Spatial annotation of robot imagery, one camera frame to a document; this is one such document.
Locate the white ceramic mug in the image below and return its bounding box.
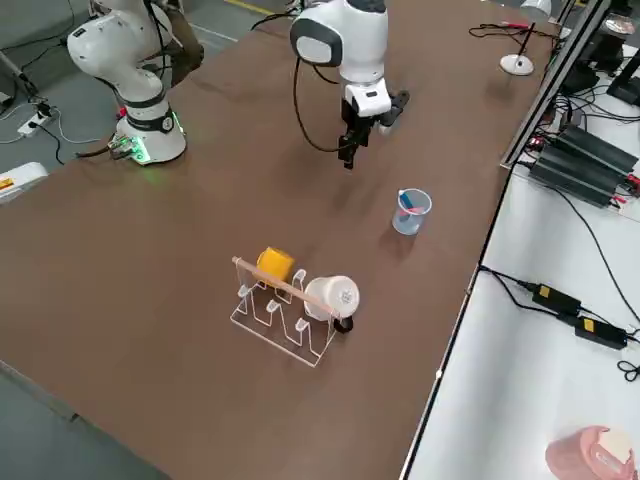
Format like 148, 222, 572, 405
303, 273, 362, 322

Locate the white box with warning label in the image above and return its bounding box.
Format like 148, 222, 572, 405
0, 161, 50, 207

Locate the white rack with wooden rod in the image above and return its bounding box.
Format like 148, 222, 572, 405
229, 255, 351, 369

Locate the white power strip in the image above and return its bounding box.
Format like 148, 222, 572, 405
16, 111, 54, 138

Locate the pink round container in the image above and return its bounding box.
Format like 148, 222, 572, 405
544, 424, 639, 480

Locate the clear blue plastic beaker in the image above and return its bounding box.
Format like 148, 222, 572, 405
391, 187, 433, 236

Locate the black cable on table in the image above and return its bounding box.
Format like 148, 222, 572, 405
468, 21, 562, 42

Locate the yellow mug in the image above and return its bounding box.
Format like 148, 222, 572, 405
256, 246, 296, 289

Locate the aluminium frame rail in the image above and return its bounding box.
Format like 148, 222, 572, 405
499, 0, 614, 169

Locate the white desk lamp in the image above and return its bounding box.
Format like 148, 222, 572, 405
499, 0, 553, 77

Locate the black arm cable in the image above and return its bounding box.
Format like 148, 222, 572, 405
291, 54, 346, 154

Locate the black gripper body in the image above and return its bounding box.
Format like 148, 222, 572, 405
341, 97, 375, 135
380, 89, 412, 127

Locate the black power adapter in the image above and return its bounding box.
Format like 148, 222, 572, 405
531, 282, 584, 316
572, 313, 629, 351

